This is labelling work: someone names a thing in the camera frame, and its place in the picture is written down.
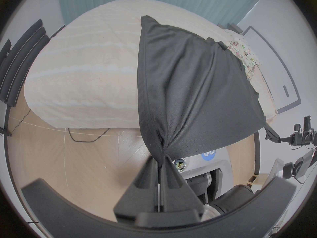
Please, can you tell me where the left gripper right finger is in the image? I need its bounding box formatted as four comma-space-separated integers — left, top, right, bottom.
159, 155, 204, 217

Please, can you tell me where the black T-shirt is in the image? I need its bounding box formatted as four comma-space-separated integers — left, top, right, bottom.
137, 15, 281, 168

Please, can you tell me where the black chest of drawers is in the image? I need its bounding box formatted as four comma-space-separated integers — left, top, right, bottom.
0, 19, 50, 137

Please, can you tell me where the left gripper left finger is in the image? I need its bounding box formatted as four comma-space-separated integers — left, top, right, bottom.
113, 156, 158, 219

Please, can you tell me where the white printed pyjama top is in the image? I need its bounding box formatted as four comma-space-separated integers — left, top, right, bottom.
224, 37, 262, 81

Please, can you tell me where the white printed pillow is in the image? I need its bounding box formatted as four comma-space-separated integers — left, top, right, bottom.
224, 29, 244, 42

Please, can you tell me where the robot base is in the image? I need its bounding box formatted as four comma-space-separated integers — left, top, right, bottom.
171, 146, 255, 216

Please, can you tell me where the grey bedside table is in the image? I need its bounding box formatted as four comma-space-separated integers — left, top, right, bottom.
217, 22, 243, 34

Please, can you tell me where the bed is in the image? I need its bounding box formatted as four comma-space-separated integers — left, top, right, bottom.
24, 0, 301, 129

